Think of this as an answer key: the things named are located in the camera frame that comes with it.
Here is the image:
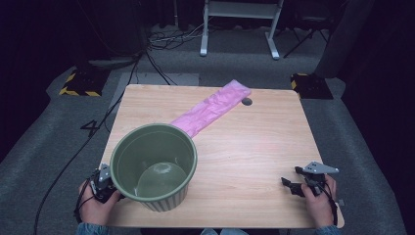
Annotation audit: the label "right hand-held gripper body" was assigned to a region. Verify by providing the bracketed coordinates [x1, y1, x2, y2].
[301, 161, 340, 198]

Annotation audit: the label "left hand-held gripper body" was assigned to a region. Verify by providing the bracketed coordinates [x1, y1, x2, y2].
[89, 163, 125, 204]

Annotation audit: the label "green ribbed trash bin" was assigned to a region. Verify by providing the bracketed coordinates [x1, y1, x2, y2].
[109, 122, 199, 213]

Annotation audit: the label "pink plastic bag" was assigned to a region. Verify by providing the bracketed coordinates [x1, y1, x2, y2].
[169, 78, 253, 139]

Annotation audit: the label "person's left hand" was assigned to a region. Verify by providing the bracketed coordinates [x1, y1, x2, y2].
[77, 180, 122, 226]

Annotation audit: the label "person's right hand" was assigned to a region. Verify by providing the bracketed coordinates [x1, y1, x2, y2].
[300, 175, 338, 228]

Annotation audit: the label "person's legs in jeans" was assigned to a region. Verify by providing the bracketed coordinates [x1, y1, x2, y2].
[200, 228, 249, 235]

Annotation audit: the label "black yellow striped base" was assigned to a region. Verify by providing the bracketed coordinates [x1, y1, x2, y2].
[290, 72, 335, 100]
[58, 67, 111, 98]

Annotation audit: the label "grey stand base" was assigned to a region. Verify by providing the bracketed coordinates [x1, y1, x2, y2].
[87, 57, 141, 69]

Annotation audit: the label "black tripod stand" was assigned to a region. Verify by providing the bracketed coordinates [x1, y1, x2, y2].
[283, 27, 329, 59]

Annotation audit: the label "grey curtain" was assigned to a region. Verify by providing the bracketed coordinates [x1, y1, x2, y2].
[314, 0, 376, 79]

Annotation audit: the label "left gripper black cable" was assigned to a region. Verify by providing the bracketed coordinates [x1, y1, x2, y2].
[73, 177, 99, 224]

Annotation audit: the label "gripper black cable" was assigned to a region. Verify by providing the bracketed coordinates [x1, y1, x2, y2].
[321, 182, 339, 226]
[73, 177, 99, 224]

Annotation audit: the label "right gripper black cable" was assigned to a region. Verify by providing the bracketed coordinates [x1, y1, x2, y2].
[321, 182, 339, 226]

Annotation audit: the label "long black floor cable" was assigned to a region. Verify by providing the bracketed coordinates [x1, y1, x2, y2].
[33, 52, 145, 235]

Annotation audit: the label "short black floor cable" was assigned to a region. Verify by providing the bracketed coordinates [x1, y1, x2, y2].
[145, 50, 179, 86]

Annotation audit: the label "bundle of floor cables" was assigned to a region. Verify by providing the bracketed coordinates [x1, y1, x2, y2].
[148, 23, 209, 50]

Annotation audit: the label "white metal stand frame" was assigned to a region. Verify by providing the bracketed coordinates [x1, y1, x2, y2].
[199, 0, 285, 61]

